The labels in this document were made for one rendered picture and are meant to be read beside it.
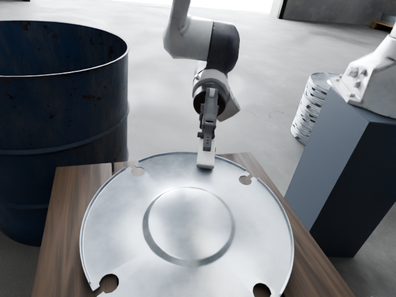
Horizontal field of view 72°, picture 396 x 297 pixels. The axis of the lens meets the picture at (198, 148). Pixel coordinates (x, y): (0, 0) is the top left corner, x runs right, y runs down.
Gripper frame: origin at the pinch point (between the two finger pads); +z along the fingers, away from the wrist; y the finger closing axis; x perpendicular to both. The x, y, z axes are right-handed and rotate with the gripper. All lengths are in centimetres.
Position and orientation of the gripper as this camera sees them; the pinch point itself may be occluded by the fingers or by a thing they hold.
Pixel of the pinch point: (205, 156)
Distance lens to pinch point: 49.3
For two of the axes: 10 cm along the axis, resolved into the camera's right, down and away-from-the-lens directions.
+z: -0.7, 6.7, -7.4
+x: 9.9, 1.1, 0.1
